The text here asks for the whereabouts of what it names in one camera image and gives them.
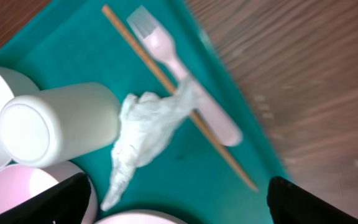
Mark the white tissue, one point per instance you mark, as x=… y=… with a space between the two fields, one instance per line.
x=147 y=125

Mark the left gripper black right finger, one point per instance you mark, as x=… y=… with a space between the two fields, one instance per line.
x=290 y=204

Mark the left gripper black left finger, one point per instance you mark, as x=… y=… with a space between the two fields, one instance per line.
x=65 y=202

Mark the teal serving tray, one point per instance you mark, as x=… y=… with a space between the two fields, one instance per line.
x=72 y=42

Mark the white plastic fork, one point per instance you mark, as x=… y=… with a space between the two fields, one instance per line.
x=158 y=42

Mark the wooden chopstick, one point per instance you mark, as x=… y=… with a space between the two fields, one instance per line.
x=151 y=63

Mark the white round plate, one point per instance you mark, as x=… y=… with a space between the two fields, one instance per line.
x=141 y=217

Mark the white cup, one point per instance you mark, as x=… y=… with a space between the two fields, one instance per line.
x=56 y=125

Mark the pink bowl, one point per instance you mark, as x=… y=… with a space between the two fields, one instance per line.
x=19 y=183

